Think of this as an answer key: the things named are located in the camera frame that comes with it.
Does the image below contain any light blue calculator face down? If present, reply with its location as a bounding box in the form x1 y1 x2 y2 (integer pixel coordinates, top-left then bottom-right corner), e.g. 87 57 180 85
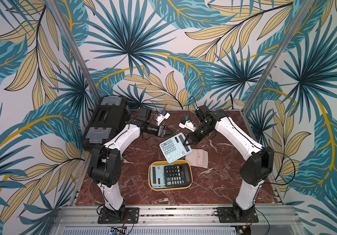
159 133 192 164

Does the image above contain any pink calculator face down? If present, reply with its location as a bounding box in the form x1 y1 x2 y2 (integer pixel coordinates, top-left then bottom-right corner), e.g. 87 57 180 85
185 149 209 168

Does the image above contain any black calculator with grey keys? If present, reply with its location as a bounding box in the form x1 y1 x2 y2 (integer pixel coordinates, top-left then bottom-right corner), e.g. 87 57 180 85
164 164 192 188

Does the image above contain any light blue calculator face up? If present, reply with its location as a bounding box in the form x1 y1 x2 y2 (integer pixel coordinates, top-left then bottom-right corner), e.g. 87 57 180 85
150 165 166 190

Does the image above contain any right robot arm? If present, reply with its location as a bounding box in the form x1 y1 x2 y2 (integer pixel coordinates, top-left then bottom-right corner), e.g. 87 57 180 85
182 105 274 222

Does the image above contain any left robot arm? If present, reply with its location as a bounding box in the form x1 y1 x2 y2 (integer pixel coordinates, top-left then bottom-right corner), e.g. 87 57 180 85
88 108 174 222

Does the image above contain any yellow plastic storage tray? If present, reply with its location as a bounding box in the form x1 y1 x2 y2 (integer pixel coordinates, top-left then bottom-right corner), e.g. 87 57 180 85
149 160 193 192

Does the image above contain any black plastic toolbox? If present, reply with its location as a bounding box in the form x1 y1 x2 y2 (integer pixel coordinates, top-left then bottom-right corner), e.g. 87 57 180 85
81 95 130 152

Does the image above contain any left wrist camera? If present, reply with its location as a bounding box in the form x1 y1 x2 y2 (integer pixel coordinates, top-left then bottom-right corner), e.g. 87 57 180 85
156 110 170 125

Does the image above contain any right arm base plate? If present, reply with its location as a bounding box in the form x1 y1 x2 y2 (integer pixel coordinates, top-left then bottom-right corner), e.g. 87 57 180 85
213 207 259 224

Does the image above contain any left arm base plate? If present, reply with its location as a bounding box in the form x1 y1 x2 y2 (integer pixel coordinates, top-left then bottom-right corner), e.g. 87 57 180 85
98 207 140 224

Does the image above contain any left aluminium frame post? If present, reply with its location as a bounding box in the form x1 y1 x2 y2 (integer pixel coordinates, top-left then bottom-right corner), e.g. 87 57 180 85
46 0 101 103

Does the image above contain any aluminium frame post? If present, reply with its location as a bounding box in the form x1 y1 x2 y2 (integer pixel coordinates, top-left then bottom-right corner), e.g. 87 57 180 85
46 0 101 103
241 1 315 116

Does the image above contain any aluminium mounting rail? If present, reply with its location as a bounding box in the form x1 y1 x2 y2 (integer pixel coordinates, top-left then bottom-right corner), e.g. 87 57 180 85
50 204 305 235

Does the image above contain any right aluminium frame post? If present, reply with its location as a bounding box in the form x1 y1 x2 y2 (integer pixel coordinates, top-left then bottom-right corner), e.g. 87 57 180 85
241 1 315 116

